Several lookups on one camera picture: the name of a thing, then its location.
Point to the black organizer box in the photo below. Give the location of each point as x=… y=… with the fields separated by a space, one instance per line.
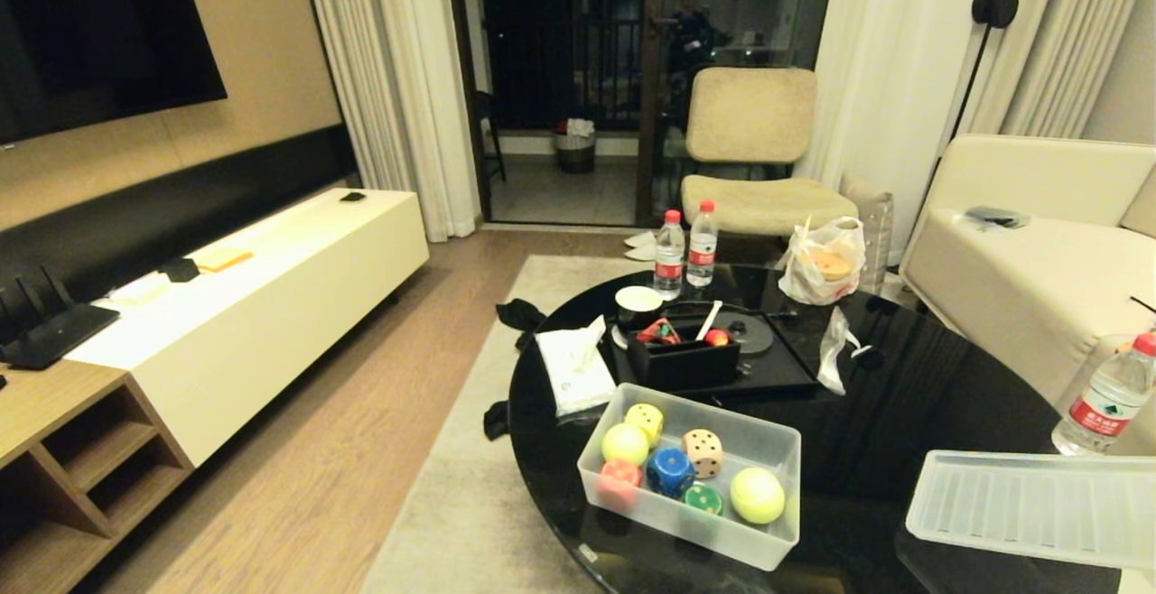
x=684 y=361

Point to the yellow tennis ball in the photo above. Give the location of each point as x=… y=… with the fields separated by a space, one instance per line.
x=757 y=496
x=625 y=443

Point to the clear plastic box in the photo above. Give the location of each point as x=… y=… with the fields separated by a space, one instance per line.
x=713 y=504

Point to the small black box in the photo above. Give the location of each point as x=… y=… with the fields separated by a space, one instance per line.
x=181 y=269

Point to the clear plastic box lid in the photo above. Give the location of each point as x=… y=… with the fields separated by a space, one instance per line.
x=1034 y=505

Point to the white slippers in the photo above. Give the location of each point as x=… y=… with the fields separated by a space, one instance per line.
x=641 y=245

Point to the black cloth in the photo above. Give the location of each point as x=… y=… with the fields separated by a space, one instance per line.
x=496 y=420
x=522 y=316

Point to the clear water bottle red label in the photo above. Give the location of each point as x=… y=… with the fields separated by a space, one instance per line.
x=1109 y=400
x=669 y=255
x=702 y=246

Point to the white tissue pack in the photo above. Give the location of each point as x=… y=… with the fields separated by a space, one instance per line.
x=574 y=368

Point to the grey woven waste basket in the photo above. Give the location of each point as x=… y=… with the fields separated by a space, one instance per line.
x=575 y=150

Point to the yellow die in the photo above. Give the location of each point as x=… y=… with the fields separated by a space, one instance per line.
x=645 y=421

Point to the black round lid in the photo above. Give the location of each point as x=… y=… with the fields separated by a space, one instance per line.
x=748 y=332

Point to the beige rug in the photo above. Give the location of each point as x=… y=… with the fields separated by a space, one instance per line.
x=470 y=450

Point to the beige upholstered chair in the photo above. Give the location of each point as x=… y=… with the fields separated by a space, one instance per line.
x=754 y=152

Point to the red die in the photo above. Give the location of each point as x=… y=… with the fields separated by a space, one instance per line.
x=619 y=478

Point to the black tray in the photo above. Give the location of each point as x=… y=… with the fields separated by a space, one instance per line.
x=777 y=364

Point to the beige die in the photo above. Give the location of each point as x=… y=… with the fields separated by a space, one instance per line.
x=703 y=451

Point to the blue die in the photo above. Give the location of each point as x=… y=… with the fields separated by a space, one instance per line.
x=669 y=471

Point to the white plastic bag with food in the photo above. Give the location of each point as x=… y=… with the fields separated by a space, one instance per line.
x=824 y=262

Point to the green die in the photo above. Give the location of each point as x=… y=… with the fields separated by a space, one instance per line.
x=703 y=498

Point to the white curtain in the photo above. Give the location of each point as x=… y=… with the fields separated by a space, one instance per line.
x=939 y=52
x=397 y=79

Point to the crumpled clear plastic wrapper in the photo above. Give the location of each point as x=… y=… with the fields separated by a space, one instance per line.
x=835 y=350

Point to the white tv cabinet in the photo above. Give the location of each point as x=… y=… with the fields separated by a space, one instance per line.
x=262 y=305

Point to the round black glass table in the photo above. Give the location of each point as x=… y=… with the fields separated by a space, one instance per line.
x=903 y=413

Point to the orange notepad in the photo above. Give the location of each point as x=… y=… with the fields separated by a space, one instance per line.
x=222 y=259

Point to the grey item on sofa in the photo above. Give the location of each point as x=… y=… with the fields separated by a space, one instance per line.
x=996 y=217

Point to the white paper pad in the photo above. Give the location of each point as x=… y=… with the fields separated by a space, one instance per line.
x=137 y=290

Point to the cream sofa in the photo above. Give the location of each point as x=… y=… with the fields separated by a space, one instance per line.
x=1030 y=260

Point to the black floor lamp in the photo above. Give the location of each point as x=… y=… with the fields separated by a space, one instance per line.
x=992 y=12

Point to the black wifi router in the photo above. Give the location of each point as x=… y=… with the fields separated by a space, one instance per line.
x=56 y=328

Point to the black television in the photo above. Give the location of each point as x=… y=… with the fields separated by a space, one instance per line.
x=90 y=34

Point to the wooden shelf unit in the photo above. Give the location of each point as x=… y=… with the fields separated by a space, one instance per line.
x=72 y=477

